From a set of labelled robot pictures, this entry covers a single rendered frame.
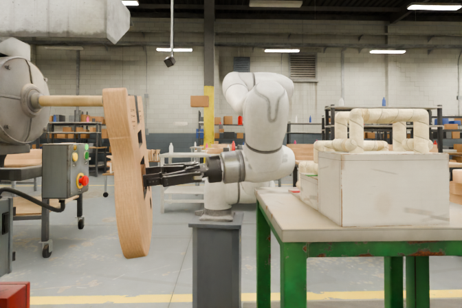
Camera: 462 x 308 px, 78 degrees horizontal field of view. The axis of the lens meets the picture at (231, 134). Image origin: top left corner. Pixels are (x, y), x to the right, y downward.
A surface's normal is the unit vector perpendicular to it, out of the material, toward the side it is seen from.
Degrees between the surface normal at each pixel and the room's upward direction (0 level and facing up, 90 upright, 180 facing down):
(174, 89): 90
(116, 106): 94
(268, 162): 120
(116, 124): 113
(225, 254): 90
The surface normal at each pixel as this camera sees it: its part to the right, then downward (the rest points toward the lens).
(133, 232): 0.22, 0.29
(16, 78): 0.99, -0.10
